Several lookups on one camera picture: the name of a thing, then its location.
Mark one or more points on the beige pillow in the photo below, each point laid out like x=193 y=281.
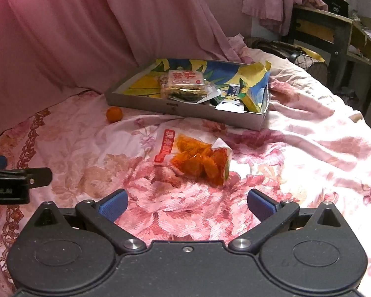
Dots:
x=292 y=68

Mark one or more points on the pink hanging cloth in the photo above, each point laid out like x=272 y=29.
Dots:
x=275 y=0

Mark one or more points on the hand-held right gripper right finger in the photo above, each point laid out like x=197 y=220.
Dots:
x=259 y=204

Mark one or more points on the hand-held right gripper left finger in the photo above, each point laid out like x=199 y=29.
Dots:
x=113 y=204

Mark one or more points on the pink curtain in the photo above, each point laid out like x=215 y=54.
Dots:
x=80 y=27

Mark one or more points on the small orange tangerine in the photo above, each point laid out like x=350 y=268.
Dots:
x=114 y=114

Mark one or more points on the green yellow snack stick packet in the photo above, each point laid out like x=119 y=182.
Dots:
x=250 y=96

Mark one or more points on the pink floral blanket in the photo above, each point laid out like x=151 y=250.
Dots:
x=296 y=148

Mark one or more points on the red rice cracker pack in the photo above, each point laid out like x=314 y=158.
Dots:
x=185 y=80

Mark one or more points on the dark wooden desk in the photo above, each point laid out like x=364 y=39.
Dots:
x=337 y=34

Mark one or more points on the blue yellow printed cardboard box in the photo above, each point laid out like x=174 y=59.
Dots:
x=136 y=99

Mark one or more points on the orange chips snack bag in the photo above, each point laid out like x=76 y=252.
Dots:
x=201 y=161

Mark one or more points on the pile of desk clutter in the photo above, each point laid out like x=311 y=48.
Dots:
x=366 y=24

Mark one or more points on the dark blue sachet packet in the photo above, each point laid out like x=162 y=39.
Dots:
x=233 y=94

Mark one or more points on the black box with serrated edge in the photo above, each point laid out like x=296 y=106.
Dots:
x=334 y=3

